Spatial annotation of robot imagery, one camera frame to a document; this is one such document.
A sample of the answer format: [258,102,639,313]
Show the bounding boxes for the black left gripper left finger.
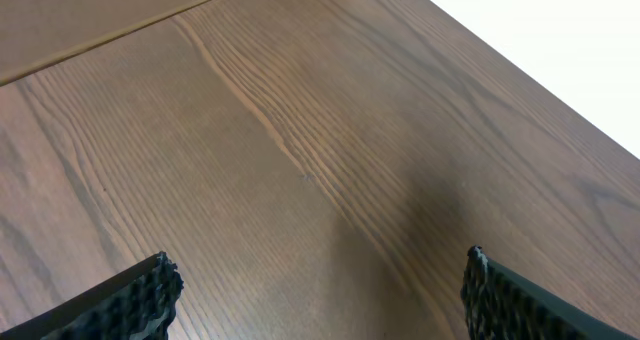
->
[1,252,184,340]

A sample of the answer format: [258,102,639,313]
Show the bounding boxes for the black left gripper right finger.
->
[461,246,633,340]

